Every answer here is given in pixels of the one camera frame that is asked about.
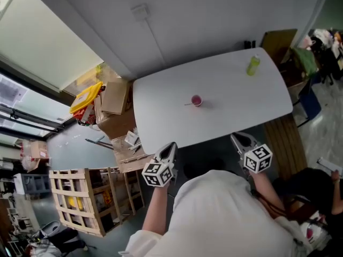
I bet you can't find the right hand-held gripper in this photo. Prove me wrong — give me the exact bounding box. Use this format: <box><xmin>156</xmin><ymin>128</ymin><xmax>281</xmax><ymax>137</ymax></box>
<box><xmin>230</xmin><ymin>132</ymin><xmax>273</xmax><ymax>175</ymax></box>

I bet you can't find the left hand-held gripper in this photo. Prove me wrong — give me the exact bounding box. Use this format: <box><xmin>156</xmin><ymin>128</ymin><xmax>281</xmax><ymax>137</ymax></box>
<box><xmin>141</xmin><ymin>142</ymin><xmax>179</xmax><ymax>188</ymax></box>

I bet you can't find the pink plastic cup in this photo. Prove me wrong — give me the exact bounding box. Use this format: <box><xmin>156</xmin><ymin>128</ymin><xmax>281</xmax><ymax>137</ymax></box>
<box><xmin>190</xmin><ymin>94</ymin><xmax>204</xmax><ymax>108</ymax></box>

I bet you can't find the person's right forearm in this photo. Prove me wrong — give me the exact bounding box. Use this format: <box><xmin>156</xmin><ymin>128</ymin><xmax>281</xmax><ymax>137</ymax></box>
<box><xmin>249</xmin><ymin>170</ymin><xmax>287</xmax><ymax>220</ymax></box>

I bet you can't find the person's left forearm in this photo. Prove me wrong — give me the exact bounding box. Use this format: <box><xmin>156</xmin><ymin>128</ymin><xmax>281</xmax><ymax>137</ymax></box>
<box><xmin>141</xmin><ymin>183</ymin><xmax>169</xmax><ymax>237</ymax></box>

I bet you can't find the flattened cardboard box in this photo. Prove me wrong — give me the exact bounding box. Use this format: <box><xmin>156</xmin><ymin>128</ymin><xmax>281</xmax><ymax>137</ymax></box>
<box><xmin>110</xmin><ymin>136</ymin><xmax>154</xmax><ymax>174</ymax></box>

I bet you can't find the wooden bench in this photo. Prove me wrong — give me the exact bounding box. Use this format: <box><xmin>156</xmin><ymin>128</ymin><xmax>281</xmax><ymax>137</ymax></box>
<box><xmin>263</xmin><ymin>115</ymin><xmax>308</xmax><ymax>181</ymax></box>

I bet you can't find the large cardboard box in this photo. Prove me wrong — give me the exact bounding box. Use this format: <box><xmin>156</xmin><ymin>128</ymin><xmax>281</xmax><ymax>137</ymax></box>
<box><xmin>96</xmin><ymin>110</ymin><xmax>138</xmax><ymax>142</ymax></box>

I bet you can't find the metal rod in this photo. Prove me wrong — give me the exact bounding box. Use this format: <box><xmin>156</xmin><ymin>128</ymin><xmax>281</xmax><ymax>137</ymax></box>
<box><xmin>85</xmin><ymin>138</ymin><xmax>115</xmax><ymax>150</ymax></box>

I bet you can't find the blue chair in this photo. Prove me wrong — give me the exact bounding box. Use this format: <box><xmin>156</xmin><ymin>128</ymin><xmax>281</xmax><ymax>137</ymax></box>
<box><xmin>293</xmin><ymin>81</ymin><xmax>323</xmax><ymax>129</ymax></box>

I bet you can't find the folded cardboard box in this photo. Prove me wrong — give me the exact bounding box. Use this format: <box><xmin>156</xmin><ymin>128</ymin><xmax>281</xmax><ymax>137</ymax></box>
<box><xmin>101</xmin><ymin>80</ymin><xmax>130</xmax><ymax>115</ymax></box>

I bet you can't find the person's white shirt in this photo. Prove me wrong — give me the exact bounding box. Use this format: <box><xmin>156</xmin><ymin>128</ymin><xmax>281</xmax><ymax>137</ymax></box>
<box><xmin>118</xmin><ymin>169</ymin><xmax>315</xmax><ymax>257</ymax></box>

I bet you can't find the yellow-green drink bottle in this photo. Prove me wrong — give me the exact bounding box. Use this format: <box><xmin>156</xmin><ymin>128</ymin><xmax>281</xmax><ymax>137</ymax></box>
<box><xmin>245</xmin><ymin>54</ymin><xmax>262</xmax><ymax>77</ymax></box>

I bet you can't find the white clipboard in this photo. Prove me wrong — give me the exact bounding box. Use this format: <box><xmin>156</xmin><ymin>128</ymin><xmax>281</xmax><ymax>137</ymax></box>
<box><xmin>316</xmin><ymin>156</ymin><xmax>343</xmax><ymax>178</ymax></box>

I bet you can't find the wooden slat crate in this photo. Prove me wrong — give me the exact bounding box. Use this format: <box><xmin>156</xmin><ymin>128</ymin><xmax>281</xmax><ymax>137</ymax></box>
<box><xmin>49</xmin><ymin>165</ymin><xmax>146</xmax><ymax>238</ymax></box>

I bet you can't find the yellow plastic bag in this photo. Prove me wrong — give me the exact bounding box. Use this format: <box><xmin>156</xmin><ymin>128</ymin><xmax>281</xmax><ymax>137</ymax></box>
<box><xmin>69</xmin><ymin>81</ymin><xmax>104</xmax><ymax>115</ymax></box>

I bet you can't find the green cloth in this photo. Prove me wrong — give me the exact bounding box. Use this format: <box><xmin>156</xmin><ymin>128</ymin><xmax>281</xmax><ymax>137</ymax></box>
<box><xmin>292</xmin><ymin>47</ymin><xmax>319</xmax><ymax>78</ymax></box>

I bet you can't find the brown wooden board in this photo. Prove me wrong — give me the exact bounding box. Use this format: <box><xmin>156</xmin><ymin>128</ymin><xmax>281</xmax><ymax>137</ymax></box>
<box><xmin>260</xmin><ymin>28</ymin><xmax>299</xmax><ymax>64</ymax></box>

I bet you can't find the clear bag with box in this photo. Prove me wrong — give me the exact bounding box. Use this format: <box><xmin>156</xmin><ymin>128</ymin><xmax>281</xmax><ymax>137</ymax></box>
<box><xmin>21</xmin><ymin>140</ymin><xmax>50</xmax><ymax>171</ymax></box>

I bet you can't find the black cable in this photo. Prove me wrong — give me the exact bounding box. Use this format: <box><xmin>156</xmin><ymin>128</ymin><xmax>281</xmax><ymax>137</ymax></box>
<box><xmin>251</xmin><ymin>191</ymin><xmax>289</xmax><ymax>221</ymax></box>

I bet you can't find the white wall switch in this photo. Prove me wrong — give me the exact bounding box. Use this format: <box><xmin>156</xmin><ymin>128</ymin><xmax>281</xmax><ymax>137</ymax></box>
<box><xmin>130</xmin><ymin>4</ymin><xmax>151</xmax><ymax>22</ymax></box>

